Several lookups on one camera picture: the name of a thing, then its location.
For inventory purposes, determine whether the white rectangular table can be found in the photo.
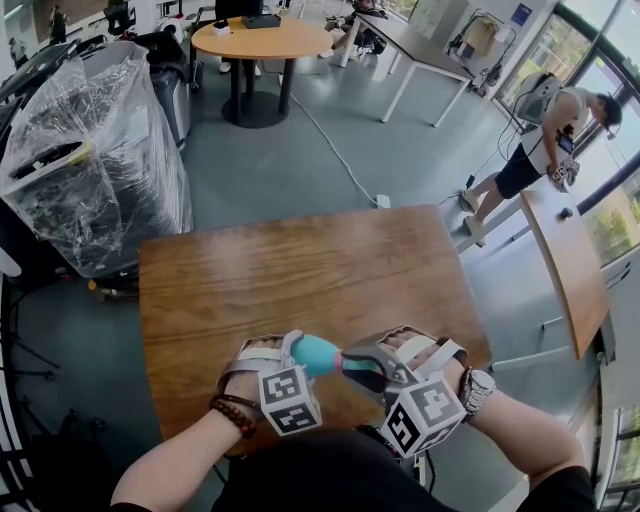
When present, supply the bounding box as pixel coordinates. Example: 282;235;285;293
339;12;475;129

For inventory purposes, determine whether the black office chair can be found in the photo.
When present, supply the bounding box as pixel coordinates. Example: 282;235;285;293
102;0;139;39

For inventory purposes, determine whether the flat black box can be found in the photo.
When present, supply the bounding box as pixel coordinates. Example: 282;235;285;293
240;13;283;30

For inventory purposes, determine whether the silver wristwatch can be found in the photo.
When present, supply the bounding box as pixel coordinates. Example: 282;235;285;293
458;368;498;419

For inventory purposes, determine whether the person's right forearm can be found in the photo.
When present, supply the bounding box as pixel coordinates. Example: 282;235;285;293
467;387;586;494

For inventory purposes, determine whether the clothes rack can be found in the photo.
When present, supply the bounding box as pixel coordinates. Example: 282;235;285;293
449;7;519;86

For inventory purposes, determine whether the person's right hand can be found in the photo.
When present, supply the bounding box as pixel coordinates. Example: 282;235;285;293
379;333;469;389

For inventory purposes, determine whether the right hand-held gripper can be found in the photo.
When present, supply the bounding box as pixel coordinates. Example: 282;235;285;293
342;325;469;459

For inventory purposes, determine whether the person's left hand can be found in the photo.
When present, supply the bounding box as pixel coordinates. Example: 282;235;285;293
225;337;284;401

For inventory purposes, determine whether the plastic-wrapped machine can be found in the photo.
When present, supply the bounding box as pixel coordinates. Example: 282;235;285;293
0;40;194;279

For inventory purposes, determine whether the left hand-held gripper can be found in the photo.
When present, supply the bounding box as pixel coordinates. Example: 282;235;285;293
219;329;322;437

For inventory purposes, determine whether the white floor cable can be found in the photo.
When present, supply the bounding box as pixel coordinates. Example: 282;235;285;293
289;92;381;204

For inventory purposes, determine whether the person's left forearm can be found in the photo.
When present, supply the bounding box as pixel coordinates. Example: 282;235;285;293
110;404;251;512

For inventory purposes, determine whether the small white robot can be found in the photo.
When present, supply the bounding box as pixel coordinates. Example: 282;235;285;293
152;14;189;37

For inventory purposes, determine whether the grey wheeled machine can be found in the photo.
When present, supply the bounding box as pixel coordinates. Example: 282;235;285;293
144;32;194;151

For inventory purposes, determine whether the light blue egg-shaped object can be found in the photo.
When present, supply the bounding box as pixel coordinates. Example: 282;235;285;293
291;335;341;378

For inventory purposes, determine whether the round wooden table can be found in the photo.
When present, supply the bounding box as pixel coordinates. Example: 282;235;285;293
191;16;335;129

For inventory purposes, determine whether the brown bead bracelet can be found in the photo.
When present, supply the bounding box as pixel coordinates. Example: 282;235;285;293
208;393;259;441

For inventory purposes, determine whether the curved wooden table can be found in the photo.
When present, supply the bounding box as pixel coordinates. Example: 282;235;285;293
454;189;611;374

